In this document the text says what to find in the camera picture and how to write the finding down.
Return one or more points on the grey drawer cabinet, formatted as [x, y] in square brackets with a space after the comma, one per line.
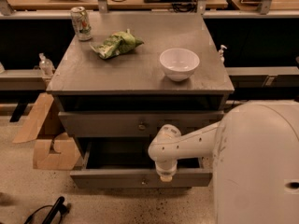
[135, 81]

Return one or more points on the green chip bag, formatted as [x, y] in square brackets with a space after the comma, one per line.
[116, 44]

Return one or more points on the white bowl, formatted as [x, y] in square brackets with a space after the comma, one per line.
[179, 64]

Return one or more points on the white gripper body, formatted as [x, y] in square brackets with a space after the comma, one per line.
[165, 172]

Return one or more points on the soda can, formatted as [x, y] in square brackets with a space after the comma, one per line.
[81, 24]

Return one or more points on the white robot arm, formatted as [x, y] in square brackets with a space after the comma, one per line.
[255, 151]

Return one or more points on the cardboard box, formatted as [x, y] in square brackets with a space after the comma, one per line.
[54, 149]

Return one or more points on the white pump bottle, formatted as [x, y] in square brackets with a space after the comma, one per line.
[221, 52]

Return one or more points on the grey top drawer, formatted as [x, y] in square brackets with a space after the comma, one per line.
[133, 123]

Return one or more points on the grey drawer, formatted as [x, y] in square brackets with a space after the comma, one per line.
[114, 163]
[133, 123]

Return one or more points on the clear sanitizer bottle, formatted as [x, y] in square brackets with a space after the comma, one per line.
[46, 66]

